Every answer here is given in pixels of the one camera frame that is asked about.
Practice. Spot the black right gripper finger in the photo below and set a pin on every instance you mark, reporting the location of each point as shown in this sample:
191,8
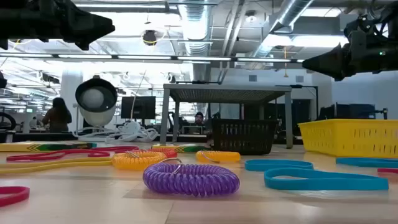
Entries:
337,70
337,54

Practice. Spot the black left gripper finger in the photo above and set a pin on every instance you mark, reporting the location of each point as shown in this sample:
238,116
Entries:
87,15
90,34

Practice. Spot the blue rubber band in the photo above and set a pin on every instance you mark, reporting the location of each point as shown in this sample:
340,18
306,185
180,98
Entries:
342,186
255,168
357,162

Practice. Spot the black plastic basket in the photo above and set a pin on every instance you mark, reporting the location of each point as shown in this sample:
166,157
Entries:
244,137

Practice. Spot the yellow rubber band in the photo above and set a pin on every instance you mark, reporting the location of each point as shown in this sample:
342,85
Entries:
110,161

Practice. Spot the yellow coil wristband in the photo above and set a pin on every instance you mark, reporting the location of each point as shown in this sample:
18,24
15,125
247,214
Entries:
224,156
136,163

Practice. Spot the red rubber band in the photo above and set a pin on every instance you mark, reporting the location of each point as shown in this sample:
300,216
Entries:
25,193
14,158

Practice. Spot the orange coil wristband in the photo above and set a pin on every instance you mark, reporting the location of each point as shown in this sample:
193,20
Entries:
169,153

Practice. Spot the yellow crayon box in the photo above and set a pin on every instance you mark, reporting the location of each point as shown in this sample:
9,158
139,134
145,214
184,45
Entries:
46,147
186,148

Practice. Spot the purple coil wristband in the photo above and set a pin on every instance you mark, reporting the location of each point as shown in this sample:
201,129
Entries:
189,180

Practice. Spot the white desk lamp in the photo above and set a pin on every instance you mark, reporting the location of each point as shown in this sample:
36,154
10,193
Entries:
96,119

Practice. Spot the dark background workstation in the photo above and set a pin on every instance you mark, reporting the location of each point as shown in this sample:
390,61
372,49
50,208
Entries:
351,112

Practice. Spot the yellow hanging pendant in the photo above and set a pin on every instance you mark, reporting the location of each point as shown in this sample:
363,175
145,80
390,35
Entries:
285,73

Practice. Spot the long ceiling light strip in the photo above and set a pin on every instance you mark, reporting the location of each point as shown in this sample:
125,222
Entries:
143,57

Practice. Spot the yellow plastic basket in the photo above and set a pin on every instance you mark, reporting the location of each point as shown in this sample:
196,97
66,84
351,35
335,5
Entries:
351,137

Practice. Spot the black background monitor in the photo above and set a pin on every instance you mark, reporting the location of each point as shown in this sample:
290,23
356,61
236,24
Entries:
138,107

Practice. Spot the person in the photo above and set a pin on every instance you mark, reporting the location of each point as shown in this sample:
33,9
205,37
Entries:
57,118
199,118

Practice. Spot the grey perforated metal riser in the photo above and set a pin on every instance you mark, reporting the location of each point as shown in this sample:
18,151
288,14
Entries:
227,88

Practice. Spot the silver smooth air duct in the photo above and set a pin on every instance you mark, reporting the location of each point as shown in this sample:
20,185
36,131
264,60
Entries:
292,12

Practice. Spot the silver corrugated air duct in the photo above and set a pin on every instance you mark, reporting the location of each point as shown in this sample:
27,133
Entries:
196,28

